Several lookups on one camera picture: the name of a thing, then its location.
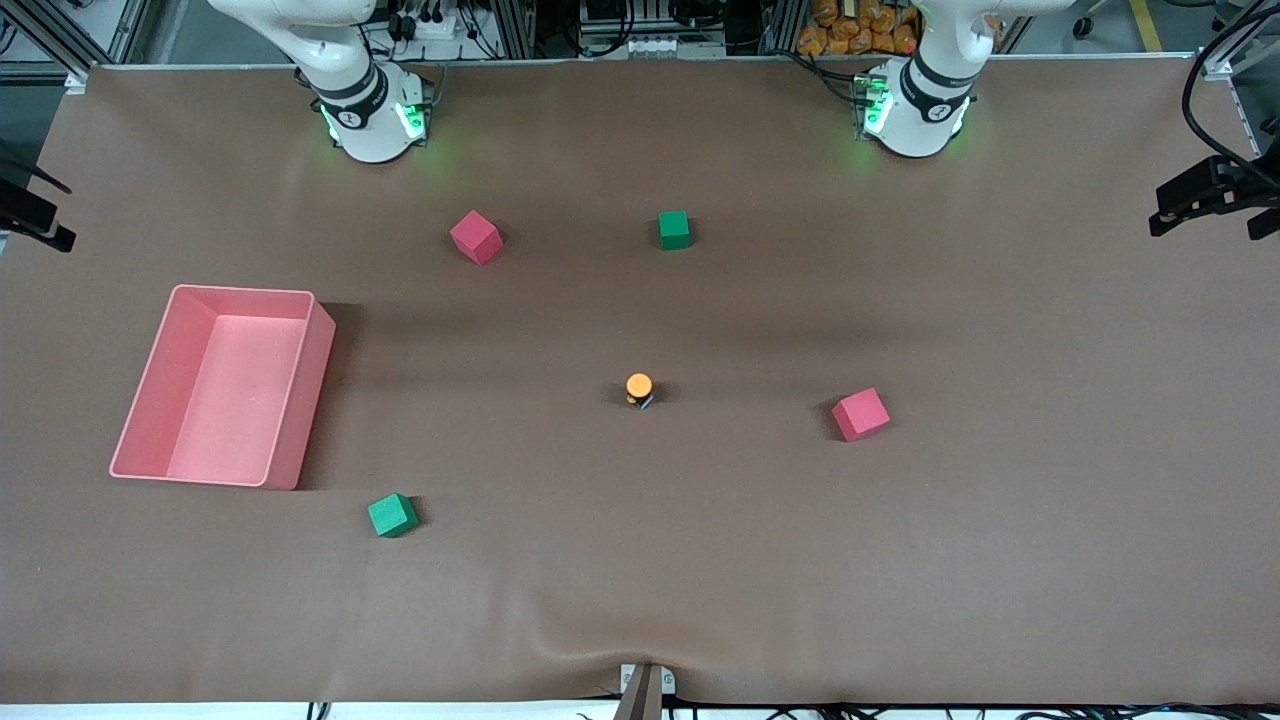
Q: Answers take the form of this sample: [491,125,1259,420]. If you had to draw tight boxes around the grey metal table bracket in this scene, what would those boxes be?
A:
[612,662,677,720]

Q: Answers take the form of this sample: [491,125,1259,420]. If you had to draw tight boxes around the orange snack bags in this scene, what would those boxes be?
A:
[797,0,921,57]

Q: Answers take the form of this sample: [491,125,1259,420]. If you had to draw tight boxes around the pink plastic bin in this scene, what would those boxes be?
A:
[109,284,337,491]

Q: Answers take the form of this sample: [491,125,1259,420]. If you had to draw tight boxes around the aluminium frame profile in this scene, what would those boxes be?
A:
[1195,0,1280,83]
[0,0,151,83]

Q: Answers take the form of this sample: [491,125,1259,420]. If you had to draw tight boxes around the pinkish red foam cube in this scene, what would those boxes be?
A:
[831,387,892,443]
[449,210,504,267]

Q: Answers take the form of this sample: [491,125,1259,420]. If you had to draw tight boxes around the brown table mat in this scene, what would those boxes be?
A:
[0,55,1280,706]

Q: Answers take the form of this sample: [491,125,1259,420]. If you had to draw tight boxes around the white power strip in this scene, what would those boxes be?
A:
[385,0,471,46]

